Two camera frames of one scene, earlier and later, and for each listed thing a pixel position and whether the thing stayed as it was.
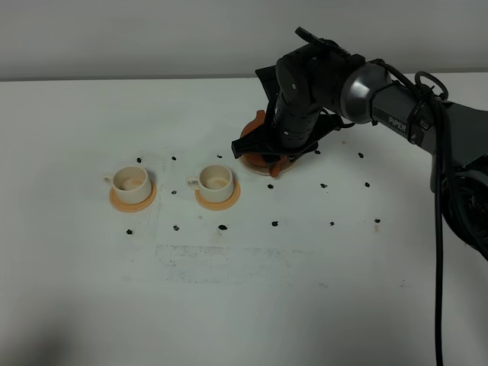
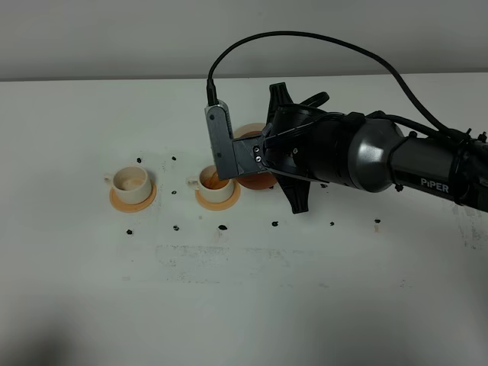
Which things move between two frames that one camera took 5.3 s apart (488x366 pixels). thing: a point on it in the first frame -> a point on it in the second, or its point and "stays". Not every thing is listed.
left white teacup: (131, 184) stays
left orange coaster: (127, 207) stays
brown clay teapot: (258, 160) -> (258, 181)
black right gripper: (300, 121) -> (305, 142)
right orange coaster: (223, 205) stays
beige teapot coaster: (284, 171) -> (248, 130)
